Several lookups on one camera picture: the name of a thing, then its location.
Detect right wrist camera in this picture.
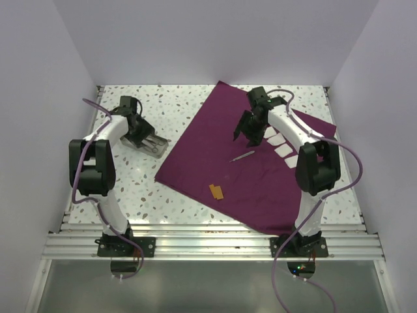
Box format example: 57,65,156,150
247,86,270,107

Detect steel scalpel handle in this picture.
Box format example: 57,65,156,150
229,151,255,162

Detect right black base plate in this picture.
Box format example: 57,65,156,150
269,233,329,258

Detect metal instrument tray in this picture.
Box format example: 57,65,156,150
121,134,169,158

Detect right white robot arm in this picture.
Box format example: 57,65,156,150
233,97,341,256

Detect white gauze pad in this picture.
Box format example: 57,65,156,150
264,127,277,139
274,143,293,158
267,133,286,147
284,155,298,169

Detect purple cloth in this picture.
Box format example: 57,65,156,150
153,80,338,236

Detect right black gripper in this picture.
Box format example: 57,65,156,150
235,110,268,148

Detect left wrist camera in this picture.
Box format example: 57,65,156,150
119,96,138,113

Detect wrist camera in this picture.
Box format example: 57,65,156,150
119,96,138,113
247,86,270,107

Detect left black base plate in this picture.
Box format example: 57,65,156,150
94,235,156,258

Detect orange bandage strip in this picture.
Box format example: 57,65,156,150
217,186,224,200
209,184,218,200

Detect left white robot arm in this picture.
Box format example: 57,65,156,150
68,108,158,256

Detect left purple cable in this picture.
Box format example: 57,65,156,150
70,97,146,282

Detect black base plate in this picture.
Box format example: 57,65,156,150
269,233,329,258
94,235,156,258

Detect steel scissors in tray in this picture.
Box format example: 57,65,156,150
142,137,165,154

